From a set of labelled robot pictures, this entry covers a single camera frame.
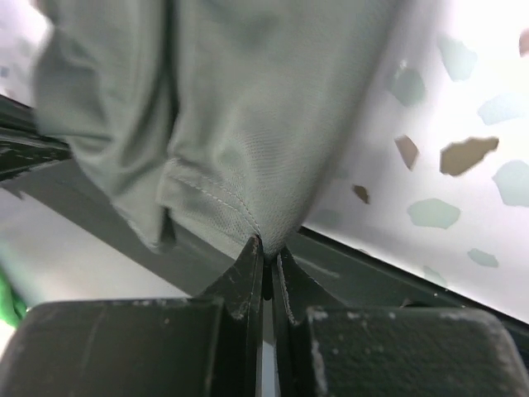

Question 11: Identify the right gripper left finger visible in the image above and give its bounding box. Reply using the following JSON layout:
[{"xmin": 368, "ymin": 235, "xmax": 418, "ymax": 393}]
[{"xmin": 1, "ymin": 237, "xmax": 264, "ymax": 397}]

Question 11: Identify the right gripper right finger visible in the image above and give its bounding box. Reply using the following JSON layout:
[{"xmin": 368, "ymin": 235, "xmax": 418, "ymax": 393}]
[{"xmin": 271, "ymin": 250, "xmax": 528, "ymax": 396}]

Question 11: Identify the dark grey t-shirt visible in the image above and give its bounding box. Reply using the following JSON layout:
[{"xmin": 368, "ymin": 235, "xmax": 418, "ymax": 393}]
[{"xmin": 33, "ymin": 1, "xmax": 402, "ymax": 257}]

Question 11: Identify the green object at edge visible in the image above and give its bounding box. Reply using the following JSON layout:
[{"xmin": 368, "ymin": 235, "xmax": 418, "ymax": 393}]
[{"xmin": 0, "ymin": 271, "xmax": 27, "ymax": 328}]

